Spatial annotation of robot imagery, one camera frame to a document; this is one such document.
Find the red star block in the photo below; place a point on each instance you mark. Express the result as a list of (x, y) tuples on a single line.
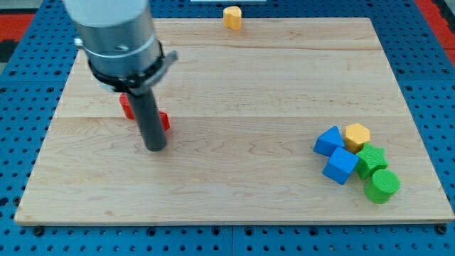
[(128, 112)]

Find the blue cube block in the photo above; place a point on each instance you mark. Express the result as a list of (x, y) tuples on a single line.
[(340, 165)]

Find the blue triangle block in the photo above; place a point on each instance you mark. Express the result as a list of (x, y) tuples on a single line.
[(329, 141)]

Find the green star block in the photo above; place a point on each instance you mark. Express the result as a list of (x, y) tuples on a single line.
[(370, 159)]

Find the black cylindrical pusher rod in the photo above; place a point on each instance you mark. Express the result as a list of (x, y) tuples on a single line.
[(146, 114)]

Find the wooden board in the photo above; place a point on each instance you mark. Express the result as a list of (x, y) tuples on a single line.
[(245, 110)]

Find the green cylinder block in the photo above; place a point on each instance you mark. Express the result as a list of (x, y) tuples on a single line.
[(382, 186)]

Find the yellow heart block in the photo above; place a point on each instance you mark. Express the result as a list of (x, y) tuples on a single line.
[(232, 17)]

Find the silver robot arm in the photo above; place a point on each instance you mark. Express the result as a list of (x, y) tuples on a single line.
[(125, 55)]

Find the yellow hexagon block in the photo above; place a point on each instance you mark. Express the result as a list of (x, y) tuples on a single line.
[(354, 136)]

